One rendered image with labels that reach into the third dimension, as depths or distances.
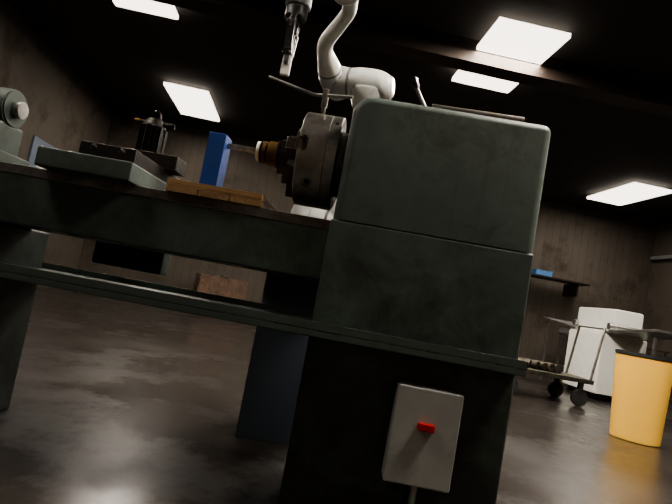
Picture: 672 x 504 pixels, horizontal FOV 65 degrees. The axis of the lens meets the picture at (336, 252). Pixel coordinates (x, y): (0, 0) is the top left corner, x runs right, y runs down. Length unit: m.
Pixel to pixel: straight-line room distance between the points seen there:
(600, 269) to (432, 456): 9.53
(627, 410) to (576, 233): 6.52
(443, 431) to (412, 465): 0.12
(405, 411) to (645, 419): 3.20
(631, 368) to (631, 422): 0.38
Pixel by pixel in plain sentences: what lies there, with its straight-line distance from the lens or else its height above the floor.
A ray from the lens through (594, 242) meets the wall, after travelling 10.86.
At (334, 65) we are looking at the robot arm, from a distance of 2.29.
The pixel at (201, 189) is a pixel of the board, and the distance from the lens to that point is 1.67.
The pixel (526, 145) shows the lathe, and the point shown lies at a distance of 1.67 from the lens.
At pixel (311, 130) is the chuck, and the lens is 1.69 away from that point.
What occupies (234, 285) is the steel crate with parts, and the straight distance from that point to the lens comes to 8.08.
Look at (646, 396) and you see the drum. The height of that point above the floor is 0.34.
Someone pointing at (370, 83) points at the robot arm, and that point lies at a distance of 2.31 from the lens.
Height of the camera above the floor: 0.64
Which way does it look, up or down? 5 degrees up
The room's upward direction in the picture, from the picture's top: 11 degrees clockwise
